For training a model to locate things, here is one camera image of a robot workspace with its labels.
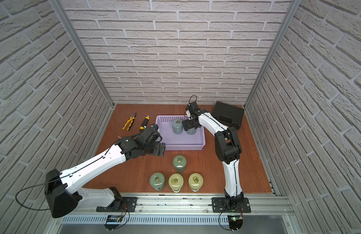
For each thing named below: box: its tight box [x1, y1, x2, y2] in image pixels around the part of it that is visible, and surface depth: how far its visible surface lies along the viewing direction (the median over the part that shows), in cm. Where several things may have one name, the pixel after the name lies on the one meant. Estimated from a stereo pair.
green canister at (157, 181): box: [149, 172, 165, 192], surface depth 76 cm
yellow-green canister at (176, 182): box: [168, 173, 184, 193], surface depth 75 cm
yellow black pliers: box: [121, 112, 137, 132], surface depth 109 cm
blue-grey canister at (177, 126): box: [171, 118, 184, 135], surface depth 100 cm
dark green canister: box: [172, 154, 187, 174], surface depth 82 cm
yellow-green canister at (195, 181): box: [188, 172, 204, 193], surface depth 76 cm
